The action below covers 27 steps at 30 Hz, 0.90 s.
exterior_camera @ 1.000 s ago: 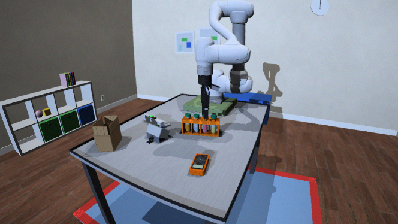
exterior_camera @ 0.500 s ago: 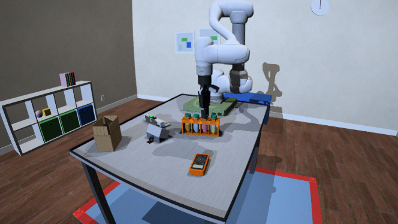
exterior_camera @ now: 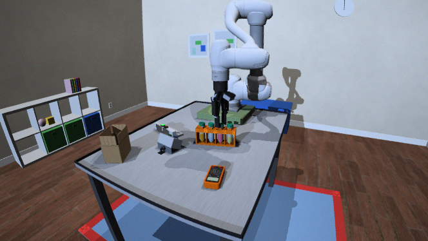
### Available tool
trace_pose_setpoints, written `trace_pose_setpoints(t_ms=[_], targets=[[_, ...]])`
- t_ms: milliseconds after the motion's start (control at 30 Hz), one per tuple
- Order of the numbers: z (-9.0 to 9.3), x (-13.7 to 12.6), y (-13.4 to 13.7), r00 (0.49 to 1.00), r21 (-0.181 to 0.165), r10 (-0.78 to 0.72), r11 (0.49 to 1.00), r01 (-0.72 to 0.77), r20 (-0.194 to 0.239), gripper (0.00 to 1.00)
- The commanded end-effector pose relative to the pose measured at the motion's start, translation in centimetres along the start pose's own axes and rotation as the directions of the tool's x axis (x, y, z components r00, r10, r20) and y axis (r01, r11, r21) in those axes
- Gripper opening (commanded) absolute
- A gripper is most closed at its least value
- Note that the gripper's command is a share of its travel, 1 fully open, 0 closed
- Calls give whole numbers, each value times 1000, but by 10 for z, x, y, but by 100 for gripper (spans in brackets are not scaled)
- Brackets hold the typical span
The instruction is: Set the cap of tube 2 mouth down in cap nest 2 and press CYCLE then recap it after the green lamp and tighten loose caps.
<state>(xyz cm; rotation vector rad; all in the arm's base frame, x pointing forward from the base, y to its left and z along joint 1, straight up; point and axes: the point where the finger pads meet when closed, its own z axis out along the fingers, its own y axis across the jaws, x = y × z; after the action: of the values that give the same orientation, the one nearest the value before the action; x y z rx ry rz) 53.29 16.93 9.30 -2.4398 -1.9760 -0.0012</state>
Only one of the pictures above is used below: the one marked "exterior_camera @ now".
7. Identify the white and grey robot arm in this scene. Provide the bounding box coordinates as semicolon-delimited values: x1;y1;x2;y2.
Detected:
210;0;273;112

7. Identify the orange multimeter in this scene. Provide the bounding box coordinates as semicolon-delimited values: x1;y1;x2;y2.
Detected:
204;165;225;189

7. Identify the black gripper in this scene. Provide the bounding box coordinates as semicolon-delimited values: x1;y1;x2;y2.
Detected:
211;81;229;128

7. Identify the brown cardboard box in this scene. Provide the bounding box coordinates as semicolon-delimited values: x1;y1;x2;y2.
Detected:
99;124;131;163

